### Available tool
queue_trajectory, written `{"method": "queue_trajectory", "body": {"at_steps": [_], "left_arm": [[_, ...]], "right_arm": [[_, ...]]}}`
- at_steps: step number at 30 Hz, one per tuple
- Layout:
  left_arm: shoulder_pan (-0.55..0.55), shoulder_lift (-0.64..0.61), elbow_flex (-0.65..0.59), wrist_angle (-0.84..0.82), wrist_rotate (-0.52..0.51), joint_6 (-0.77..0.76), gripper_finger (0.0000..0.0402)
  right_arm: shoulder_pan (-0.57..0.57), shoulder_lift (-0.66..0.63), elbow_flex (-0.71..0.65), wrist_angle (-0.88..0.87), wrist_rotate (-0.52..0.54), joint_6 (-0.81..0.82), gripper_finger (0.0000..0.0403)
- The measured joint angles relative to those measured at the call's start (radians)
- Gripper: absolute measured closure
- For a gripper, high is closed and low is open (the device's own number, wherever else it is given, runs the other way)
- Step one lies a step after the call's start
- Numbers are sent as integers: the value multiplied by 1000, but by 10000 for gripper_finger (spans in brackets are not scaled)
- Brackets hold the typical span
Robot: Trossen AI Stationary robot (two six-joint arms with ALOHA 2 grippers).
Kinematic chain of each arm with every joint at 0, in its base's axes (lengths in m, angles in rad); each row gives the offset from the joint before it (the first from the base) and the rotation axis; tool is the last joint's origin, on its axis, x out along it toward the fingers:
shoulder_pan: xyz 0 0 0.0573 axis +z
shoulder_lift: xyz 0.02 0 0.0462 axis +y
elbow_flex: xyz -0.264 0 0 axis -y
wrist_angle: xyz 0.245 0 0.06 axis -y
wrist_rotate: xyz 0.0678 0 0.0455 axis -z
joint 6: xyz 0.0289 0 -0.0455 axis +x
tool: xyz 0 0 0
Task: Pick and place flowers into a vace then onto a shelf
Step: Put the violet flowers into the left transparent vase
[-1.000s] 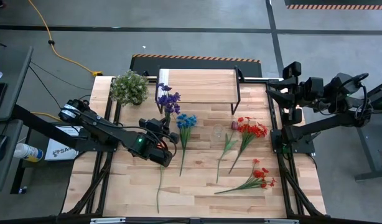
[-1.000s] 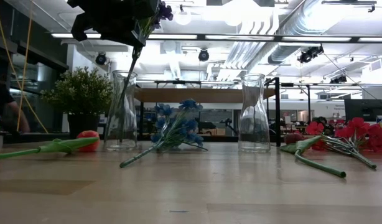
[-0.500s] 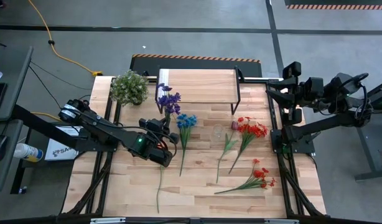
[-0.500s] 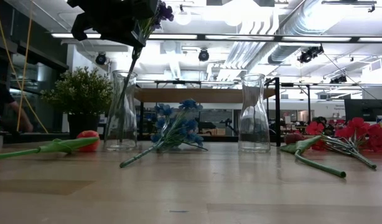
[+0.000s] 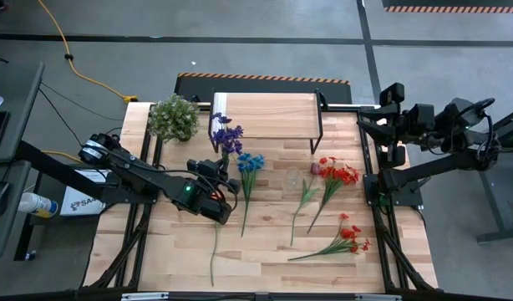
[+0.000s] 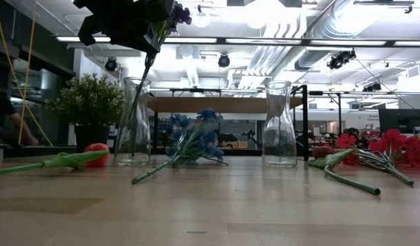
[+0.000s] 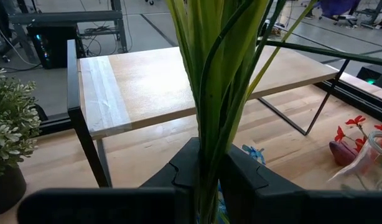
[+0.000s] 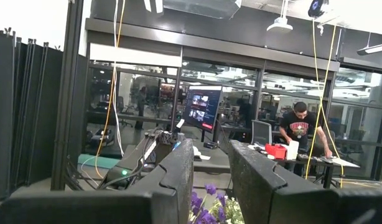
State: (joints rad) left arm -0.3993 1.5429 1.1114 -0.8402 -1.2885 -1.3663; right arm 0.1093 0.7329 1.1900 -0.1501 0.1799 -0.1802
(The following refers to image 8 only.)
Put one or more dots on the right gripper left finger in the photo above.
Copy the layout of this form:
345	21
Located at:
178	168

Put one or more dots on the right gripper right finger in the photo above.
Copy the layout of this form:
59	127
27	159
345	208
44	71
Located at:
250	174

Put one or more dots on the purple artificial flower bunch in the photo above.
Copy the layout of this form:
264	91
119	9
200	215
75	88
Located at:
195	202

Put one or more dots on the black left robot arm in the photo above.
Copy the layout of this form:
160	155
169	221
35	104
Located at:
128	161

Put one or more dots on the dark office desk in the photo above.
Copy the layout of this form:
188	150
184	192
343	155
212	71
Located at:
209	161

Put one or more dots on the red box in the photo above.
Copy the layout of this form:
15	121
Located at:
276	151

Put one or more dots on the grey office chair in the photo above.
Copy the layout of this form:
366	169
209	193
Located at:
261	132

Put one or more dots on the white container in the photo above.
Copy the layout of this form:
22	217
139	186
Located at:
292	150

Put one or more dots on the black computer monitor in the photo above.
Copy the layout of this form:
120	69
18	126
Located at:
202	107

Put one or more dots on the person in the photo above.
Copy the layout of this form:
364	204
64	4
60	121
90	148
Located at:
298	124

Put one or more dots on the black work table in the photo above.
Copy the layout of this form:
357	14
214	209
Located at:
328	177

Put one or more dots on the green floor mat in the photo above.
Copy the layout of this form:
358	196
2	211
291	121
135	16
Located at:
94	161

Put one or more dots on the black partition panels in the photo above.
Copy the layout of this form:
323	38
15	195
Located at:
23	109

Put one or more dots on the white ceiling light bar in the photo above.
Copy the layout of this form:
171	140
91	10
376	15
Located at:
374	49

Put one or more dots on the black ceiling camera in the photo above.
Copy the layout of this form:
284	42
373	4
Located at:
317	7

